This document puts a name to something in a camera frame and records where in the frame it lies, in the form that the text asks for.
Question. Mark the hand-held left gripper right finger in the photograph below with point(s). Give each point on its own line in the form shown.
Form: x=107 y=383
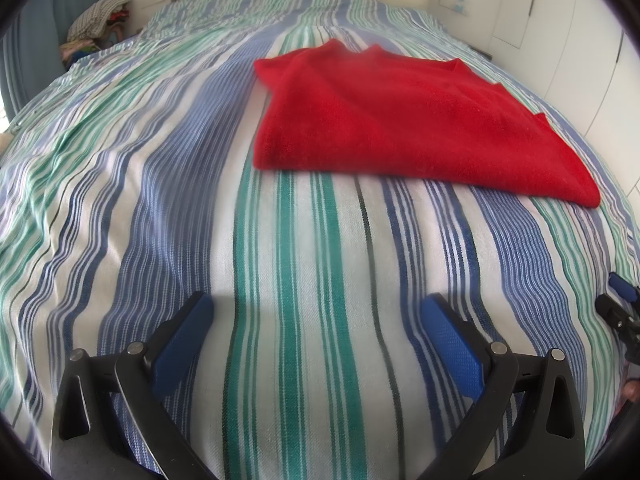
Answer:
x=452 y=345

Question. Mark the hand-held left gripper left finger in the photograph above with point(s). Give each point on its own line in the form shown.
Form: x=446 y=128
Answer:
x=182 y=340

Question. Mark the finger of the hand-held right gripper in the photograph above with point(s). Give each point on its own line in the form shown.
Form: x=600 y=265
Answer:
x=623 y=289
x=608 y=306

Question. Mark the red sweater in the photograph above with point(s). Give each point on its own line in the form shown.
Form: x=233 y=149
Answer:
x=400 y=120

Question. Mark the pile of clothes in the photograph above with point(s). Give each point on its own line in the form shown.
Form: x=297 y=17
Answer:
x=100 y=22

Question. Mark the striped bed blanket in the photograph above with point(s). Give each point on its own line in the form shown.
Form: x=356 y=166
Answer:
x=250 y=240

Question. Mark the white wardrobe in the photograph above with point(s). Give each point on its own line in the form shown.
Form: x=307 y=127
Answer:
x=565 y=25

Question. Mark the blue curtain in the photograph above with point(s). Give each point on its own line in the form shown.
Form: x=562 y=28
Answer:
x=30 y=25

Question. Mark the white wall switch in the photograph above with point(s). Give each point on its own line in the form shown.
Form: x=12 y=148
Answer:
x=456 y=2

